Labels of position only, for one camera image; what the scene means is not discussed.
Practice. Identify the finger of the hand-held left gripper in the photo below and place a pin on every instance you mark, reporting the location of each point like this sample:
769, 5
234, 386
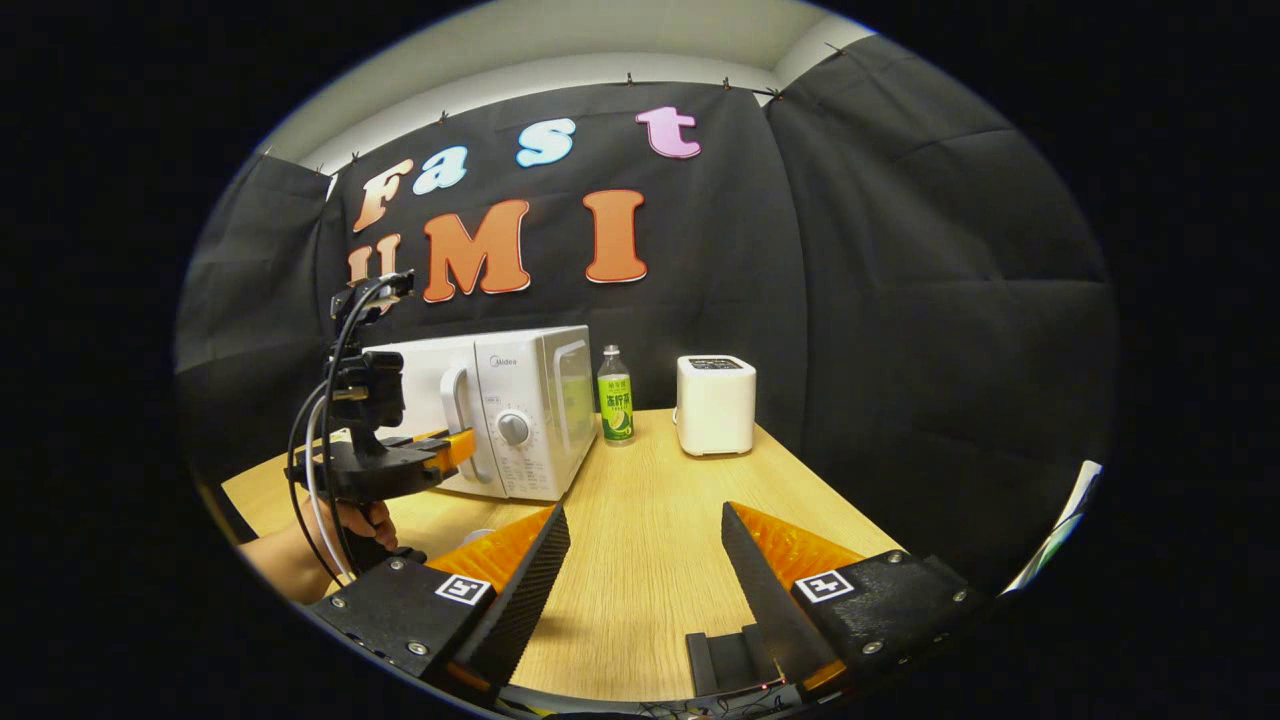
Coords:
452, 448

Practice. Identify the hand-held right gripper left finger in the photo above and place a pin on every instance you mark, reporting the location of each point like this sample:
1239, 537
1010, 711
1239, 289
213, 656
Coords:
530, 600

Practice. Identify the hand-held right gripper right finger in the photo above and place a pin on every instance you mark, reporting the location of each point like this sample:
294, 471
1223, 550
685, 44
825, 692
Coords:
765, 600

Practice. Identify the white microwave oven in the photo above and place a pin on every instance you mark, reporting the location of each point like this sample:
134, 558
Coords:
530, 380

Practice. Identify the green label drink bottle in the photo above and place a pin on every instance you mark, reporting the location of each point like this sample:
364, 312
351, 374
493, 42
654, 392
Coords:
615, 405

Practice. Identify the white toaster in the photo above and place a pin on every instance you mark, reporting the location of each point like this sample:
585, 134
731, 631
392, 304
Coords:
715, 410

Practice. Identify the white sheet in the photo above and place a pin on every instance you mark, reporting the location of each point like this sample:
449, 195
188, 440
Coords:
1075, 500

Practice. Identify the black backdrop cloth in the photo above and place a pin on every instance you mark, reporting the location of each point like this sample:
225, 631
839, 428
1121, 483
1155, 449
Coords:
900, 300

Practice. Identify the row of backdrop clips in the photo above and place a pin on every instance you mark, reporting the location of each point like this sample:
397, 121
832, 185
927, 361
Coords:
630, 79

